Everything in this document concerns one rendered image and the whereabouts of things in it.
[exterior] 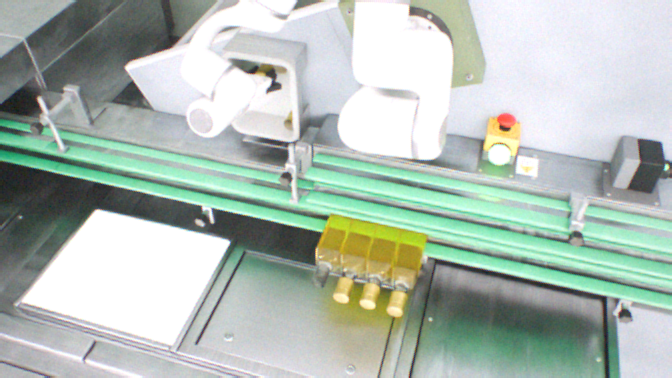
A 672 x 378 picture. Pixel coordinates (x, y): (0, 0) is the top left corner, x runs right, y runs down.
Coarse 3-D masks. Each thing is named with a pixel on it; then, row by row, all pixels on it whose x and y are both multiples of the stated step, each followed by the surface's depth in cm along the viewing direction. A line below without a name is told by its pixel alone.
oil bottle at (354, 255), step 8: (352, 224) 129; (360, 224) 128; (368, 224) 128; (376, 224) 128; (352, 232) 126; (360, 232) 126; (368, 232) 126; (352, 240) 125; (360, 240) 125; (368, 240) 125; (344, 248) 123; (352, 248) 123; (360, 248) 123; (368, 248) 123; (344, 256) 122; (352, 256) 122; (360, 256) 122; (344, 264) 121; (352, 264) 121; (360, 264) 121; (360, 272) 122
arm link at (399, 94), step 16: (352, 96) 92; (368, 96) 91; (384, 96) 91; (400, 96) 95; (416, 96) 99; (352, 112) 90; (368, 112) 89; (384, 112) 88; (400, 112) 87; (352, 128) 90; (368, 128) 88; (384, 128) 88; (400, 128) 87; (352, 144) 92; (368, 144) 90; (384, 144) 89; (400, 144) 88
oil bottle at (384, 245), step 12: (384, 228) 127; (396, 228) 127; (372, 240) 125; (384, 240) 125; (396, 240) 125; (372, 252) 122; (384, 252) 122; (372, 264) 120; (384, 264) 120; (384, 276) 120
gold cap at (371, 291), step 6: (366, 288) 117; (372, 288) 117; (378, 288) 118; (366, 294) 116; (372, 294) 116; (378, 294) 117; (360, 300) 116; (366, 300) 115; (372, 300) 115; (366, 306) 117; (372, 306) 116
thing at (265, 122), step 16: (240, 64) 131; (256, 64) 131; (272, 64) 121; (288, 64) 120; (288, 80) 132; (288, 96) 135; (256, 112) 141; (272, 112) 140; (288, 112) 139; (240, 128) 137; (256, 128) 137; (272, 128) 137
